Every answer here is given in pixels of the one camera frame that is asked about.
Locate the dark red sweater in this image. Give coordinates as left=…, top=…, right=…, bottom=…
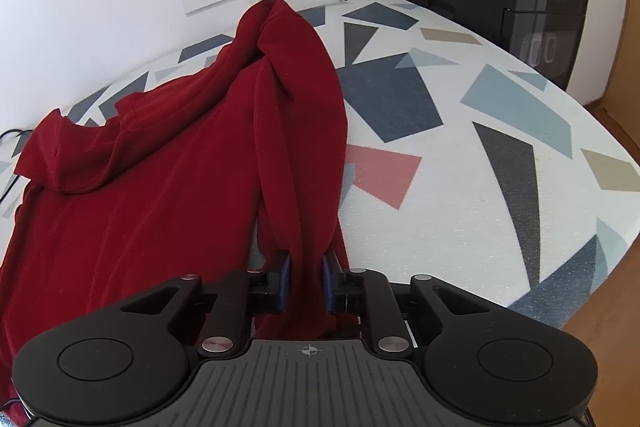
left=0, top=0, right=362, bottom=427

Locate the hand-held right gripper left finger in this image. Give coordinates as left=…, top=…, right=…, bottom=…
left=121, top=251, right=292, bottom=360

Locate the thin black cable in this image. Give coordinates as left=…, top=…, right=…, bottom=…
left=0, top=129, right=32, bottom=204

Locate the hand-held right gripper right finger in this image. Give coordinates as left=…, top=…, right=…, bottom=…
left=321, top=254, right=501, bottom=355

